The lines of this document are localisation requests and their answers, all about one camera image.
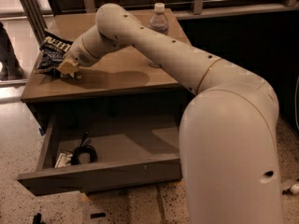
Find blue chip bag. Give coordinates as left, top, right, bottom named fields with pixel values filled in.
left=36, top=29, right=73, bottom=77

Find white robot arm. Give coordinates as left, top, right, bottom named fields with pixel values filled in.
left=58, top=4, right=284, bottom=224

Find open grey top drawer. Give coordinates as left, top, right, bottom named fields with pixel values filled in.
left=17, top=113, right=181, bottom=196

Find person's dark legs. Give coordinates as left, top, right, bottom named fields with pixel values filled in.
left=0, top=22, right=23, bottom=80

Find white paper packet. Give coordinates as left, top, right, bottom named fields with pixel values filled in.
left=55, top=152, right=73, bottom=168

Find clear plastic water bottle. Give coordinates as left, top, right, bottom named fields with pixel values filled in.
left=149, top=3, right=169, bottom=35

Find black tape strip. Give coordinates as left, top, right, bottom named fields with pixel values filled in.
left=91, top=213, right=106, bottom=218

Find small black floor object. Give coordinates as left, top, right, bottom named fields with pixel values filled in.
left=32, top=213, right=44, bottom=224

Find white power strip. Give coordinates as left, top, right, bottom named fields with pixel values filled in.
left=282, top=180, right=299, bottom=195

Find coiled black cable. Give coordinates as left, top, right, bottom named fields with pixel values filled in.
left=70, top=131, right=98, bottom=166

